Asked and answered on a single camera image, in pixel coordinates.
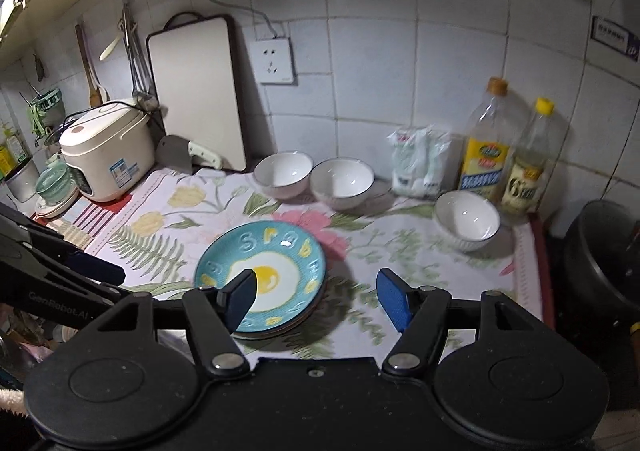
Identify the clear bottle yellow cap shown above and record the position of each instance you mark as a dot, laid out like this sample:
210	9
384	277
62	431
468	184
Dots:
525	181

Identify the large clear bottle orange cap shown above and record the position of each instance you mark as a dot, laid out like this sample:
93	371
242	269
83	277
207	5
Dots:
482	166

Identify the white wall socket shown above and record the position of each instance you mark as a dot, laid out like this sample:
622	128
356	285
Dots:
272	60

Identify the white bowl with dark rim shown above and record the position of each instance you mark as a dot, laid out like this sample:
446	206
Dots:
282	171
342	181
467	218

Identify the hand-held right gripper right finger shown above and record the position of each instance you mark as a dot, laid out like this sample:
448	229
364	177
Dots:
392	298

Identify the cream rice cooker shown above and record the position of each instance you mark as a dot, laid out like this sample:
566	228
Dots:
105	151

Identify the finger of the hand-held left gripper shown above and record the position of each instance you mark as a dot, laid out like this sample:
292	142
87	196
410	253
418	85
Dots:
95	268

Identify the green hanging basket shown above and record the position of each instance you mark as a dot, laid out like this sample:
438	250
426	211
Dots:
47	101

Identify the white rice paddle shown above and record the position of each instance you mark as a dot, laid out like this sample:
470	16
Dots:
110	48

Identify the stack of green bowls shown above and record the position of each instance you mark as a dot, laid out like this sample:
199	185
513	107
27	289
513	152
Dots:
55	181

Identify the small metal pot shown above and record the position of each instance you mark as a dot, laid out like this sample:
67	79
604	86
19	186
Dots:
22	181

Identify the floral tablecloth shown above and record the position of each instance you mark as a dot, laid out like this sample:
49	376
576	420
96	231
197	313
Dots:
165	211

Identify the white seasoning packet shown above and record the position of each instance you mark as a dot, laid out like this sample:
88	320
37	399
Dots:
439	161
407	166

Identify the cream cutting board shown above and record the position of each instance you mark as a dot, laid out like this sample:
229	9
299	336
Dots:
197	91

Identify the hanging metal ladle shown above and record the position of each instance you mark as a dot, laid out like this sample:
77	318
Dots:
142	81

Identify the wooden spatula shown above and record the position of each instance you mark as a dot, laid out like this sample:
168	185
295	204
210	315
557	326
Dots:
92	81

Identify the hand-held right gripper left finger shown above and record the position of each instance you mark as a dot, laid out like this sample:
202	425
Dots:
240	298

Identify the blue fried egg plate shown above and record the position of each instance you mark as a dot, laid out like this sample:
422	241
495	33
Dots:
280	241

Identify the dark wall sticker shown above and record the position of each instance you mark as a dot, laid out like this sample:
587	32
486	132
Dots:
615	36

